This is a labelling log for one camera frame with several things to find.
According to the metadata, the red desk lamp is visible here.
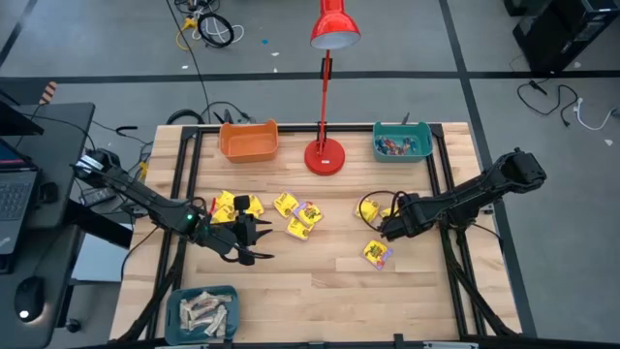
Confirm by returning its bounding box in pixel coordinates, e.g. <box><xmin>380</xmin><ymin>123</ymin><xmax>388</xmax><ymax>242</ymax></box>
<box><xmin>303</xmin><ymin>0</ymin><xmax>362</xmax><ymax>176</ymax></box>

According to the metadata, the black hose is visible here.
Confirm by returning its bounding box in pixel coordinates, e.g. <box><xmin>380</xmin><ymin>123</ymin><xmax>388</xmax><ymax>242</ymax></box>
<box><xmin>166</xmin><ymin>108</ymin><xmax>205</xmax><ymax>126</ymax></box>

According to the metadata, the small black desk gadget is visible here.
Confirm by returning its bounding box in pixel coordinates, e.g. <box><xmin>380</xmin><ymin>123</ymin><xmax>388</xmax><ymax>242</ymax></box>
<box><xmin>37</xmin><ymin>180</ymin><xmax>60</xmax><ymax>205</ymax></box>

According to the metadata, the black computer mouse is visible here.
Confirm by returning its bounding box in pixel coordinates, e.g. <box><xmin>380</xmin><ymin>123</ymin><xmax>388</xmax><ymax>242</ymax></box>
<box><xmin>13</xmin><ymin>275</ymin><xmax>47</xmax><ymax>324</ymax></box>

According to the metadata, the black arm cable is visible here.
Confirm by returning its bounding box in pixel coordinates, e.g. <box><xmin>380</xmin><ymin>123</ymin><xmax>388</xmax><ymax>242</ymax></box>
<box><xmin>356</xmin><ymin>189</ymin><xmax>406</xmax><ymax>233</ymax></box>
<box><xmin>218</xmin><ymin>244</ymin><xmax>275</xmax><ymax>267</ymax></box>

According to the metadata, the orange plastic bin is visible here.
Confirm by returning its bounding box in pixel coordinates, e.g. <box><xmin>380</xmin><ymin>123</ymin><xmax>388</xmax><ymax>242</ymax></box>
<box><xmin>218</xmin><ymin>118</ymin><xmax>281</xmax><ymax>165</ymax></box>

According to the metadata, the grey power adapter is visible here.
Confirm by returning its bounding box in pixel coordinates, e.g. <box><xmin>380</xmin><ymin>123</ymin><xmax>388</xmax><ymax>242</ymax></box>
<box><xmin>79</xmin><ymin>187</ymin><xmax>117</xmax><ymax>207</ymax></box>

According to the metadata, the white floor cable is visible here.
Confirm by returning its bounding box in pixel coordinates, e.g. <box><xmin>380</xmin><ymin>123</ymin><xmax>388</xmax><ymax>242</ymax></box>
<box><xmin>573</xmin><ymin>96</ymin><xmax>620</xmax><ymax>132</ymax></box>

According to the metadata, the black flat screen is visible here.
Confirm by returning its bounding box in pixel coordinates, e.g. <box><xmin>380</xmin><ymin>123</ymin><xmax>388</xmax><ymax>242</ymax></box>
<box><xmin>0</xmin><ymin>99</ymin><xmax>46</xmax><ymax>137</ymax></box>

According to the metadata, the orange black striped tape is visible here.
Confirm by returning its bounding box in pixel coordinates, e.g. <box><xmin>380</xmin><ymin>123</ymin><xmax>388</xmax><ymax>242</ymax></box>
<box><xmin>38</xmin><ymin>79</ymin><xmax>60</xmax><ymax>106</ymax></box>

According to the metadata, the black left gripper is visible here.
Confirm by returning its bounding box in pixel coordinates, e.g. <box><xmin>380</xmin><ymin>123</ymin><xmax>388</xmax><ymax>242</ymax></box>
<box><xmin>224</xmin><ymin>212</ymin><xmax>275</xmax><ymax>267</ymax></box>

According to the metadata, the black coiled cable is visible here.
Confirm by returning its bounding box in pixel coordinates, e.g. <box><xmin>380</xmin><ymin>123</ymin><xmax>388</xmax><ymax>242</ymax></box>
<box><xmin>197</xmin><ymin>12</ymin><xmax>236</xmax><ymax>48</ymax></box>

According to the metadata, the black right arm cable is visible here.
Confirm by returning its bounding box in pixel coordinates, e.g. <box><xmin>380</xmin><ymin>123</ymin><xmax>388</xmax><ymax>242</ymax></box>
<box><xmin>356</xmin><ymin>189</ymin><xmax>406</xmax><ymax>233</ymax></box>

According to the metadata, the black floor cable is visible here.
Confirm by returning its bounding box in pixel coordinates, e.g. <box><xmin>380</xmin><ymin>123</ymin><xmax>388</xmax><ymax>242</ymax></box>
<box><xmin>515</xmin><ymin>79</ymin><xmax>581</xmax><ymax>128</ymax></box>

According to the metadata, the light teal plastic bin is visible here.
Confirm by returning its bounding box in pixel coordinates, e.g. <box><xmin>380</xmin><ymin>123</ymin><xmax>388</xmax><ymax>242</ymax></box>
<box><xmin>372</xmin><ymin>120</ymin><xmax>435</xmax><ymax>164</ymax></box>

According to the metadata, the yellow floor cable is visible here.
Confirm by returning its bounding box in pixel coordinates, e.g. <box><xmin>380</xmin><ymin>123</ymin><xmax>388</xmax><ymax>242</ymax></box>
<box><xmin>174</xmin><ymin>16</ymin><xmax>200</xmax><ymax>52</ymax></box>

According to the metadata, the dark teal plastic bin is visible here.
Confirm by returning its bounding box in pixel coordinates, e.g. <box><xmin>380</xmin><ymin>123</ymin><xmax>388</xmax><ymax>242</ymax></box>
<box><xmin>164</xmin><ymin>284</ymin><xmax>242</xmax><ymax>346</ymax></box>

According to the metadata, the black laptop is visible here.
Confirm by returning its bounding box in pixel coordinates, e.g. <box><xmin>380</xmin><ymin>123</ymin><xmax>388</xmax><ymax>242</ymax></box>
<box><xmin>0</xmin><ymin>138</ymin><xmax>40</xmax><ymax>256</ymax></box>

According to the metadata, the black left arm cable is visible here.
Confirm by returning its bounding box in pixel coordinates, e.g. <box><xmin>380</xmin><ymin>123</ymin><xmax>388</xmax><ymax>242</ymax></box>
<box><xmin>218</xmin><ymin>244</ymin><xmax>275</xmax><ymax>267</ymax></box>

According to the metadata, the black computer case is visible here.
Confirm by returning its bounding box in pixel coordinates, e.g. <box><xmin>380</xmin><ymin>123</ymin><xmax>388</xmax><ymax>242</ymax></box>
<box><xmin>503</xmin><ymin>0</ymin><xmax>620</xmax><ymax>74</ymax></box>

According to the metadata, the black desk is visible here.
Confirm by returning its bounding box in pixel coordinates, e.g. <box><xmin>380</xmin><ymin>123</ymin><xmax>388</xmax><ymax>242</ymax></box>
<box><xmin>0</xmin><ymin>101</ymin><xmax>97</xmax><ymax>349</ymax></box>

